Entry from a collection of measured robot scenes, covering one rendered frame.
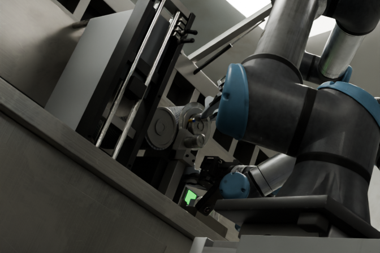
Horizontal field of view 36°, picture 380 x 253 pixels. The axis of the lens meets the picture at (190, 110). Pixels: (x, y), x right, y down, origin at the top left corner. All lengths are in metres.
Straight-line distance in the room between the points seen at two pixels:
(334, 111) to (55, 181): 0.54
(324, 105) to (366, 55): 3.32
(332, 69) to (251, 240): 0.90
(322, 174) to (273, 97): 0.14
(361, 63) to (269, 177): 2.95
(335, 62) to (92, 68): 0.66
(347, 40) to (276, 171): 0.35
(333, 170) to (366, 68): 3.50
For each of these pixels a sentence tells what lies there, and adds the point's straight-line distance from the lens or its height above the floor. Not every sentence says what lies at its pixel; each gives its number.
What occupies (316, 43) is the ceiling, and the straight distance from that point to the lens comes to 4.25.
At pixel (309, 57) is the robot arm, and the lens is 1.63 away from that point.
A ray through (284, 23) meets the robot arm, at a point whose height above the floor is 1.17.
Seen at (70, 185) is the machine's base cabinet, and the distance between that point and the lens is 1.18.
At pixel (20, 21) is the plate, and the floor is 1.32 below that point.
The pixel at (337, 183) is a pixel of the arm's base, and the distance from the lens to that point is 0.88.
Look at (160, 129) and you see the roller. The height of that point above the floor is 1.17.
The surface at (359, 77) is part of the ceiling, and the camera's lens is 4.49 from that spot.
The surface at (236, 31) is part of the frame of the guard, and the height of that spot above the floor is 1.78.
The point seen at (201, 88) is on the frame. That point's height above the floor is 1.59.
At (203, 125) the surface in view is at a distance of 1.81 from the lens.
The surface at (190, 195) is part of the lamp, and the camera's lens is 2.28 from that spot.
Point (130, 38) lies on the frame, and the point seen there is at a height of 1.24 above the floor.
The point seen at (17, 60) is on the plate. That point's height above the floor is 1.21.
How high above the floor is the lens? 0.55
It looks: 24 degrees up
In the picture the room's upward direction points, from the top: 22 degrees clockwise
